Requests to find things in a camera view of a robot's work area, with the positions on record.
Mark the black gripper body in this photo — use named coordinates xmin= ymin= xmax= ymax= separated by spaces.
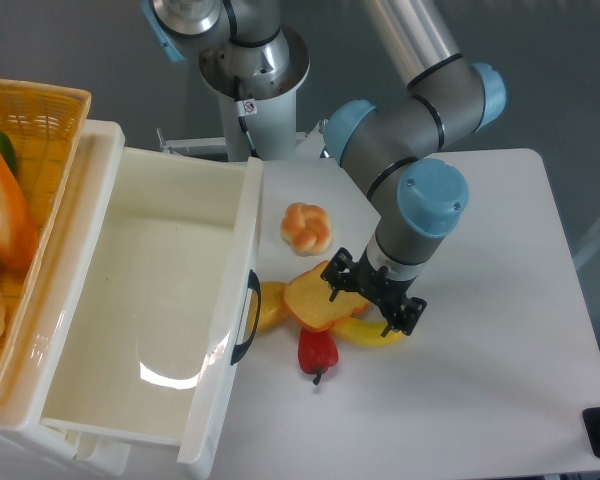
xmin=346 ymin=255 xmax=414 ymax=313

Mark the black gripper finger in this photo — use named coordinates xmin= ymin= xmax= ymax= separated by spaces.
xmin=320 ymin=247 xmax=355 ymax=301
xmin=379 ymin=296 xmax=427 ymax=336

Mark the toast bread slice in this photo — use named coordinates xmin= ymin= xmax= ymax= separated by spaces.
xmin=282 ymin=260 xmax=370 ymax=333

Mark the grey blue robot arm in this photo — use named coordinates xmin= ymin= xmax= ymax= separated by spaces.
xmin=141 ymin=1 xmax=507 ymax=334

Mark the knotted bread roll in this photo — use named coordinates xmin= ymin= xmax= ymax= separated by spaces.
xmin=279 ymin=202 xmax=332 ymax=255

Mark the yellow banana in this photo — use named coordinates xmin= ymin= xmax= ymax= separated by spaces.
xmin=330 ymin=317 xmax=406 ymax=348

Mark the yellow bell pepper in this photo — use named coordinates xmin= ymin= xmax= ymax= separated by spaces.
xmin=246 ymin=281 xmax=290 ymax=333

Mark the red bell pepper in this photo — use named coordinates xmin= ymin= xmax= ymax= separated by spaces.
xmin=297 ymin=329 xmax=339 ymax=385

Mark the white plastic drawer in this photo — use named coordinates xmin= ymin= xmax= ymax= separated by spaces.
xmin=41 ymin=148 xmax=264 ymax=478

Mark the orange woven basket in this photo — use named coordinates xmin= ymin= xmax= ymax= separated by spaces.
xmin=0 ymin=79 xmax=91 ymax=387

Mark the orange baguette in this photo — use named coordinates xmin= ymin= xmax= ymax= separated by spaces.
xmin=0 ymin=152 xmax=39 ymax=269

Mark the green pepper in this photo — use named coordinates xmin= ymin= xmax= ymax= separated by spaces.
xmin=0 ymin=130 xmax=17 ymax=176

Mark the white drawer cabinet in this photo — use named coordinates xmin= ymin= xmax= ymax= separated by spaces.
xmin=0 ymin=119 xmax=219 ymax=480

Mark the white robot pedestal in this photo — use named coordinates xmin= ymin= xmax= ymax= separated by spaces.
xmin=155 ymin=24 xmax=339 ymax=163

